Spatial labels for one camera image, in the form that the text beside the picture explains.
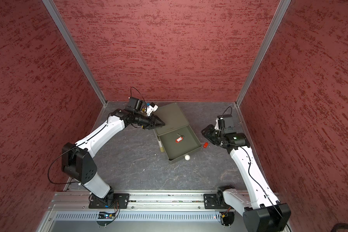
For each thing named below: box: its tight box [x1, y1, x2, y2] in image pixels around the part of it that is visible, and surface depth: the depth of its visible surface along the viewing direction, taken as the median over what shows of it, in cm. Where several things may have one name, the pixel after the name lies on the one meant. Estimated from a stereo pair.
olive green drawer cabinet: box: [153, 102, 202, 164], surface depth 82 cm
